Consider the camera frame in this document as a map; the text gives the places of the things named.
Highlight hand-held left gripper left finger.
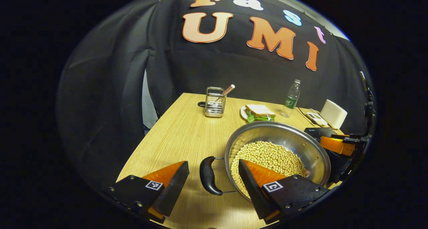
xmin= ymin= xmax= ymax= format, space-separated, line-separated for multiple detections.
xmin=109 ymin=160 xmax=190 ymax=224

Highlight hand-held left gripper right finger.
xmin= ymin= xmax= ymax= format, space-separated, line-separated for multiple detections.
xmin=238 ymin=159 xmax=330 ymax=224

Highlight metal wire utensil holder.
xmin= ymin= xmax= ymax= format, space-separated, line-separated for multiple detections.
xmin=205 ymin=87 xmax=226 ymax=118

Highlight white divided dish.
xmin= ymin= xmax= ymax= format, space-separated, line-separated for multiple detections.
xmin=306 ymin=112 xmax=328 ymax=127

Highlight black tripod stand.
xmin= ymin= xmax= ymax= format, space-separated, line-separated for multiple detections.
xmin=359 ymin=71 xmax=377 ymax=136

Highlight pile of yellow soybeans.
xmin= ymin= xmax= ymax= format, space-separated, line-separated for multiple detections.
xmin=231 ymin=141 xmax=306 ymax=198

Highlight steel pot with black handle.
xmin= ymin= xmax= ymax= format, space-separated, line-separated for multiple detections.
xmin=200 ymin=121 xmax=331 ymax=203

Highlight white toaster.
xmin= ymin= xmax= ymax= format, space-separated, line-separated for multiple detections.
xmin=320 ymin=99 xmax=348 ymax=129

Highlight black backdrop cloth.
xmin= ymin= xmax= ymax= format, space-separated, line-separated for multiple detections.
xmin=55 ymin=0 xmax=377 ymax=196

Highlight black cable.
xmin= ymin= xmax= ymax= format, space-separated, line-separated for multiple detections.
xmin=296 ymin=108 xmax=316 ymax=125

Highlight black induction cooktop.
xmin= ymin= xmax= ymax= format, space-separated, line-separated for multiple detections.
xmin=304 ymin=127 xmax=351 ymax=184

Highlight clear plastic water bottle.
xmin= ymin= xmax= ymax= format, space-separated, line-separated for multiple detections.
xmin=281 ymin=79 xmax=301 ymax=118

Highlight sandwich with lettuce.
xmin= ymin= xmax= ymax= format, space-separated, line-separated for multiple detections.
xmin=245 ymin=104 xmax=276 ymax=122

